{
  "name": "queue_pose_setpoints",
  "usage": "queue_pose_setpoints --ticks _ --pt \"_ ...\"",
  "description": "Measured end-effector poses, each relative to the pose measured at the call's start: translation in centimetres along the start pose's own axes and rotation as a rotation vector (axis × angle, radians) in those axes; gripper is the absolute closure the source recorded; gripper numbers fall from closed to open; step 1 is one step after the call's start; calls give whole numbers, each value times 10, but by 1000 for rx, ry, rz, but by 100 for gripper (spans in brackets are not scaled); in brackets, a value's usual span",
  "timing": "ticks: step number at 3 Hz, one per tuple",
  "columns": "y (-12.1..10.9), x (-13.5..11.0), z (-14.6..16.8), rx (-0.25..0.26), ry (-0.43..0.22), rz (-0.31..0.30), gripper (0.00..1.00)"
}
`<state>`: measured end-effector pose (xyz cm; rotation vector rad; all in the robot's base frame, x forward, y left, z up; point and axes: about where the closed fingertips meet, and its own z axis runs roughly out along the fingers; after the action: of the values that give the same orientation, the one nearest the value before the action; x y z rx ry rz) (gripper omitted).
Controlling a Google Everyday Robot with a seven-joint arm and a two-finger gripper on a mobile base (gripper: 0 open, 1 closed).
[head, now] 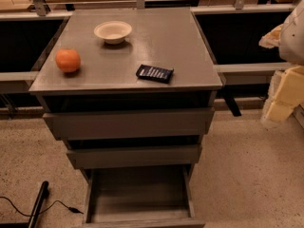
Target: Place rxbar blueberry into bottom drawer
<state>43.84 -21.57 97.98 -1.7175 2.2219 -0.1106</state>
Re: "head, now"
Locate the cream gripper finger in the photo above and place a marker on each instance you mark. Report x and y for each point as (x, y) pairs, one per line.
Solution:
(272, 38)
(286, 92)

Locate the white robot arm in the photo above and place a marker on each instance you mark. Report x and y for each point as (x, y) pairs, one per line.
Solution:
(291, 48)

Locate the top grey drawer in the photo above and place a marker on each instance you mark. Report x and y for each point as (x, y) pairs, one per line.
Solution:
(129, 124)

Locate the middle grey drawer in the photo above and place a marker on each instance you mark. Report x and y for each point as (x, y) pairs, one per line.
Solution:
(134, 156)

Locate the grey drawer cabinet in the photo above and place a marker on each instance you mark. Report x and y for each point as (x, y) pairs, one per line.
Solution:
(107, 81)

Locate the bottom grey open drawer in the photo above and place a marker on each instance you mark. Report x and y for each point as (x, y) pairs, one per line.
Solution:
(140, 197)

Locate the white bowl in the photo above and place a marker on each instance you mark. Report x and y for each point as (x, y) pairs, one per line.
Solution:
(113, 32)

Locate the orange fruit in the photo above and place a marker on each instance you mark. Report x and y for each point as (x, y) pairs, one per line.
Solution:
(68, 60)

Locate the black metal floor bar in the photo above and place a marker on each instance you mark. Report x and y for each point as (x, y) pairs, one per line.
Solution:
(35, 212)

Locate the right grey rail desk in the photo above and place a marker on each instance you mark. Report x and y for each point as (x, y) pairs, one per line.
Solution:
(231, 37)

